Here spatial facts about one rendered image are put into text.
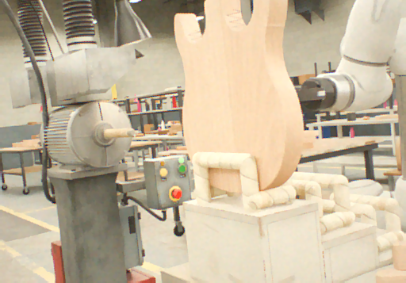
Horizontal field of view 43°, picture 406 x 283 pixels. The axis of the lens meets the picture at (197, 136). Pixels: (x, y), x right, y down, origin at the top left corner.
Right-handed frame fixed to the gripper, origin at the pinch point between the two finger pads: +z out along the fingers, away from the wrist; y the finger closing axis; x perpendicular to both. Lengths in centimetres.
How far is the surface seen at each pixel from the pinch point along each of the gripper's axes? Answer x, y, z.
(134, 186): -29, 105, -19
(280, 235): -25.1, -12.8, 7.4
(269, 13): 14.8, -15.6, 7.1
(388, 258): -36.8, -12.7, -21.8
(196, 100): 1.6, 10.7, 7.3
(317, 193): -20.2, -9.3, -6.5
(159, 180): -27, 95, -25
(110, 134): -6, 87, -3
